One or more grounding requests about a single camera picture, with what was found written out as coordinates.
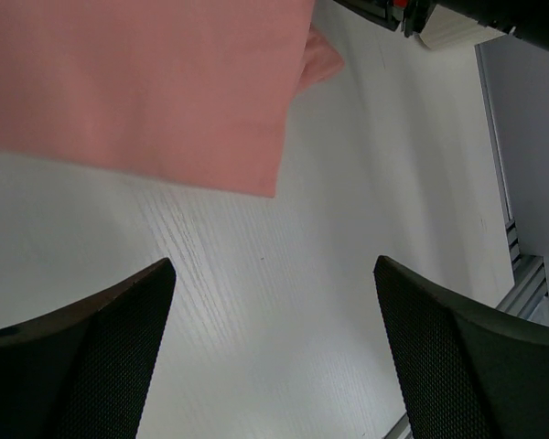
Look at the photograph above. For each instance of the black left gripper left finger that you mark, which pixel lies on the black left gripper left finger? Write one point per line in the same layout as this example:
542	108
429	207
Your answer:
84	370

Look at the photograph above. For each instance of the aluminium table frame rail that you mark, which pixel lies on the aluminium table frame rail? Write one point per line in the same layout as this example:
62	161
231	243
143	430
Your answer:
529	297

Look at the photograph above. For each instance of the pink t shirt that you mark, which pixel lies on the pink t shirt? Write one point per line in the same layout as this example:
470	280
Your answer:
193	92

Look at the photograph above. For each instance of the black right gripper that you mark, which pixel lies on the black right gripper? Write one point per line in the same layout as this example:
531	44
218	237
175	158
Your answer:
409	16

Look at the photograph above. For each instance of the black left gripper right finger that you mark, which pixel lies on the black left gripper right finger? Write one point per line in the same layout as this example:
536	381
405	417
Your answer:
465	370

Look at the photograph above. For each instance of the white perforated laundry basket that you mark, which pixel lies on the white perforated laundry basket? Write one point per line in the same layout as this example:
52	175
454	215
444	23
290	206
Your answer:
447	29

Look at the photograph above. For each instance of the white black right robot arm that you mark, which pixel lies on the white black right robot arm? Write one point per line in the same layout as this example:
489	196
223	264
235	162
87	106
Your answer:
527	20

